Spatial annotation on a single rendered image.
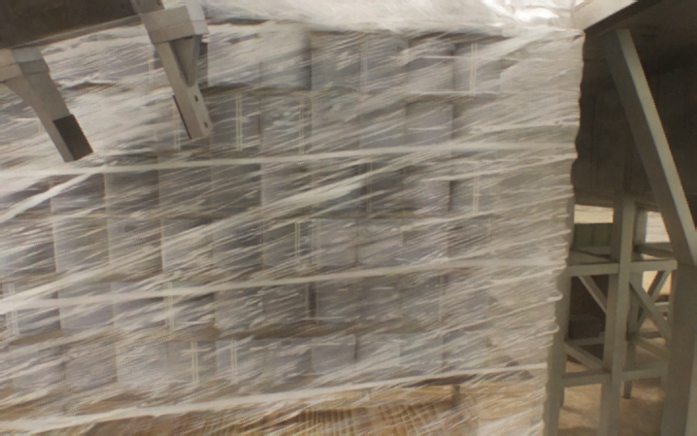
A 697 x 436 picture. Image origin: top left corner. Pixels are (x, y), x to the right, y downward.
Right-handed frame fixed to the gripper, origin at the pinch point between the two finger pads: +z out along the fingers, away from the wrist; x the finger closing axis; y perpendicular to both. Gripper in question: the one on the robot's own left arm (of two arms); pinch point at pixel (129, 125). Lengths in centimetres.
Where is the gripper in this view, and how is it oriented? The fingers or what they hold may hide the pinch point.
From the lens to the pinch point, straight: 40.0
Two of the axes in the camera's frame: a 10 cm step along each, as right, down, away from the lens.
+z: 1.8, 8.6, 4.8
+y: 0.4, -4.9, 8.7
